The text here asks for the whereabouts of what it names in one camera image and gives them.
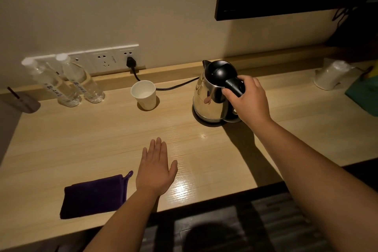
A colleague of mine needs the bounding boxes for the purple cloth with loop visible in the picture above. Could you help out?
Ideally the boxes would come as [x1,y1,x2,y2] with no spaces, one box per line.
[60,170,134,220]

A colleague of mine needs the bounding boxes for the white ceramic mug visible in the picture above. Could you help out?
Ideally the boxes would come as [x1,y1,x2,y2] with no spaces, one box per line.
[313,59,355,91]

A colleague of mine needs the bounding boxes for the white paper cup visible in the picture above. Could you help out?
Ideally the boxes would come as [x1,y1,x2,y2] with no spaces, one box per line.
[131,80,157,111]

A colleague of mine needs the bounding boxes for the steel electric kettle black lid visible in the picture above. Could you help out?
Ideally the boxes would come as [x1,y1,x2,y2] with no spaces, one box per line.
[193,60,246,124]

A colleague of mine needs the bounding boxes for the black power cord with plug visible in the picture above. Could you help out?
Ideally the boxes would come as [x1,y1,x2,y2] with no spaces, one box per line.
[126,57,200,91]

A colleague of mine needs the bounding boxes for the clear cup with straw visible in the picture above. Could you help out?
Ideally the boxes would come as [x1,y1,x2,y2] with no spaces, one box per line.
[7,86,41,114]

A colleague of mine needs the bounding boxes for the person's left forearm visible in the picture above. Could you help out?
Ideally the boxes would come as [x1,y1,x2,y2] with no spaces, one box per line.
[84,187,160,252]

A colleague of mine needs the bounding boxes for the person's left hand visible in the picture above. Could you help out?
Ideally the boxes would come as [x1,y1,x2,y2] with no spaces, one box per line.
[136,137,178,197]

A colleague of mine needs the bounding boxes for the green cloth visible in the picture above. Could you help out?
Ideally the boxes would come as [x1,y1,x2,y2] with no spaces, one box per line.
[345,66,378,113]

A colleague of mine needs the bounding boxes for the person's right forearm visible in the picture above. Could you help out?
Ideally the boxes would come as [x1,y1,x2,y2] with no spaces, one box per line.
[251,118,378,252]

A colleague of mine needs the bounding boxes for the person's right hand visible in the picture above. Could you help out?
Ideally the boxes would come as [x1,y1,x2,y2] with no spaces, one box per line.
[221,75,272,131]

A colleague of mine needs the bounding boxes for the clear plastic water bottle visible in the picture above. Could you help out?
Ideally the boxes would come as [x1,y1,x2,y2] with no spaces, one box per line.
[21,58,82,108]
[56,53,106,104]

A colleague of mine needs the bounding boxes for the black kettle base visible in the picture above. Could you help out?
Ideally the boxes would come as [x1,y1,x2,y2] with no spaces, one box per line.
[192,107,241,128]

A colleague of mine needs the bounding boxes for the black television cables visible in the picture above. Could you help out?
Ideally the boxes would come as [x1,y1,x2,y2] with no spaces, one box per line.
[332,7,359,22]

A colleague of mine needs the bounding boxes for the white wall socket panel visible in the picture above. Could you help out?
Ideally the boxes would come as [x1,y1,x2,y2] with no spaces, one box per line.
[23,44,141,77]

